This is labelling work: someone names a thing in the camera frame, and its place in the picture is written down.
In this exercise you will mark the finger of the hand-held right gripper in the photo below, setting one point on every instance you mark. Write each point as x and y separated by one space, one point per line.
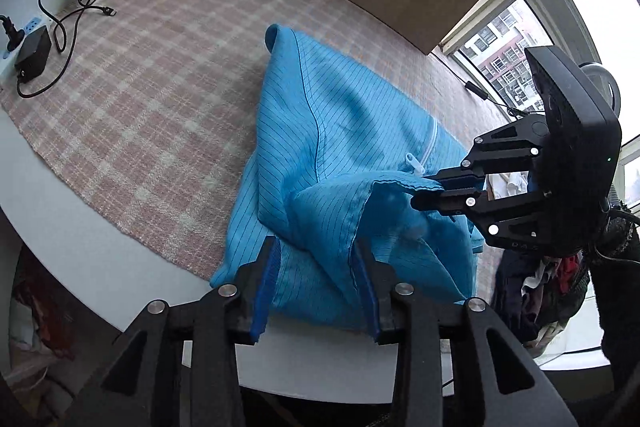
450 199
500 152

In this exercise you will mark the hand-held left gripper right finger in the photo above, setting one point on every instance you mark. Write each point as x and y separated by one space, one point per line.
365 292

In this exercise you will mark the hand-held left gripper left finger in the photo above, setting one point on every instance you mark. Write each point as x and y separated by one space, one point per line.
265 292

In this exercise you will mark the blue striped jacket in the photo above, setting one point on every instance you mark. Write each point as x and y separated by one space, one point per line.
350 132

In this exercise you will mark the dark navy garment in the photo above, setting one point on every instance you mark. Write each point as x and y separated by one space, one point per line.
515 297

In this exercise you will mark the red garment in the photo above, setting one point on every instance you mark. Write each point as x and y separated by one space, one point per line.
567 274

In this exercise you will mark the dark grey knit garment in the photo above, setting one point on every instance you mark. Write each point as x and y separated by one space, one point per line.
575 302

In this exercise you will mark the pink plaid blanket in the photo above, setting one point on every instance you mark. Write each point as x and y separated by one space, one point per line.
150 107

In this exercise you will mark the black power adapter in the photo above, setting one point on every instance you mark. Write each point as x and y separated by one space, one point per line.
34 52

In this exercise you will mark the white power strip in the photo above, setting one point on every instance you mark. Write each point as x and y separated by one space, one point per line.
31 24

